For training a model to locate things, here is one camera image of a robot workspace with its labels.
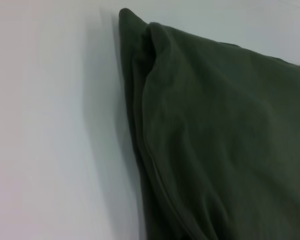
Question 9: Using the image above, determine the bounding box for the dark green FREE t-shirt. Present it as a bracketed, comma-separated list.
[118, 7, 300, 240]

